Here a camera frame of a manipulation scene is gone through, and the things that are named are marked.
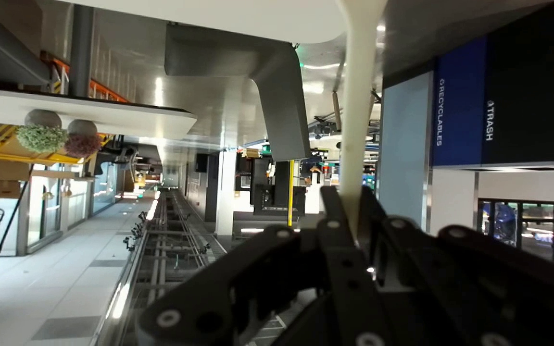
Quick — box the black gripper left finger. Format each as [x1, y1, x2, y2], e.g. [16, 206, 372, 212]
[136, 185, 384, 346]

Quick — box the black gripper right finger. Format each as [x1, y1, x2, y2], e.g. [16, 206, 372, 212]
[357, 185, 554, 346]

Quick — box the cream white spatula handle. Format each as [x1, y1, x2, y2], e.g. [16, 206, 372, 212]
[336, 0, 390, 241]

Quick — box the blue trash recycling bin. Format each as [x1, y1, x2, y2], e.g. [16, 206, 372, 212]
[378, 0, 554, 173]

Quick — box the dark grey chair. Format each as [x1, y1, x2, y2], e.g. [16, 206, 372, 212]
[163, 25, 311, 164]

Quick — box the small pink potted plant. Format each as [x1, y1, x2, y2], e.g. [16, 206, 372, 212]
[63, 117, 103, 160]

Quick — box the white background table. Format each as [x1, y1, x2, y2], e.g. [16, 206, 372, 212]
[0, 85, 199, 141]

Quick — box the small green potted plant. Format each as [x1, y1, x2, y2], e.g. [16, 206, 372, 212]
[14, 108, 68, 158]

